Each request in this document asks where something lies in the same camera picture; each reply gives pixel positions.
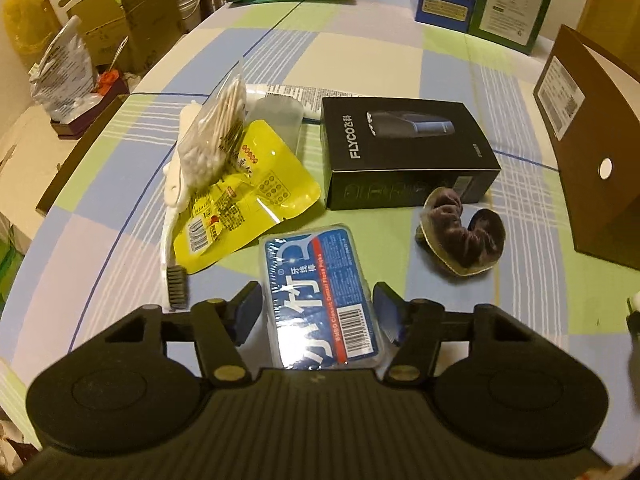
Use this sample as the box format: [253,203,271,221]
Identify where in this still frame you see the blue dental floss box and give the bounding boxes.
[260,224,385,370]

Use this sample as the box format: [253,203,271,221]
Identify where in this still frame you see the dark purple scrunchie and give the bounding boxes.
[416,186,506,278]

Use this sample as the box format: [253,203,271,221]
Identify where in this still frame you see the yellow snack pouch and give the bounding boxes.
[172,120,321,274]

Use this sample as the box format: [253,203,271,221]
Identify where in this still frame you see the cotton swab bag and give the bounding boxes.
[178,61,246,191]

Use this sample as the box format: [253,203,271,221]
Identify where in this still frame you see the black Flyco shaver box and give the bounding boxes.
[320,96,501,210]

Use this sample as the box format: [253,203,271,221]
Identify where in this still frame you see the white toothpaste tube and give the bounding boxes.
[246,84,354,122]

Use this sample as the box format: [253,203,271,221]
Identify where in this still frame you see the checkered tablecloth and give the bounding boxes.
[1,0,639,460]

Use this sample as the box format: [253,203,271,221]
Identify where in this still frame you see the dark wooden tray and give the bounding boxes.
[50,77,129,140]

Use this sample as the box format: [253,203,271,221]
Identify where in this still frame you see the brown cardboard storage box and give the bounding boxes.
[534,25,639,269]

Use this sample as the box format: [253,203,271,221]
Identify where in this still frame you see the clear plastic bag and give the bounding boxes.
[29,15,96,122]

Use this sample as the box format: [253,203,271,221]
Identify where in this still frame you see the brown cardboard boxes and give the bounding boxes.
[48,0,183,74]

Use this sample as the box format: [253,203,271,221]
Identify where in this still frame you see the green milk carton box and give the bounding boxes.
[468,0,551,54]

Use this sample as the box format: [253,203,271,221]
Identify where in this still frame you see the yellow plastic bag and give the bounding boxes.
[3,0,58,67]

